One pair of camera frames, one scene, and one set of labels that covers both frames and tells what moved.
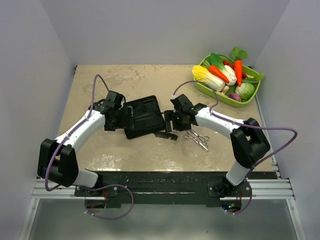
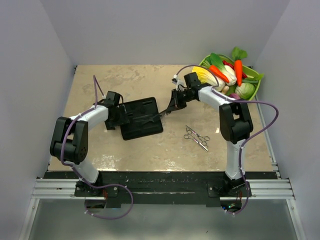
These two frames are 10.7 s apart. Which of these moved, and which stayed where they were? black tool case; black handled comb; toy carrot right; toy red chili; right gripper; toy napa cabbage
Moved: right gripper; black handled comb
Stayed: toy carrot right; toy napa cabbage; toy red chili; black tool case
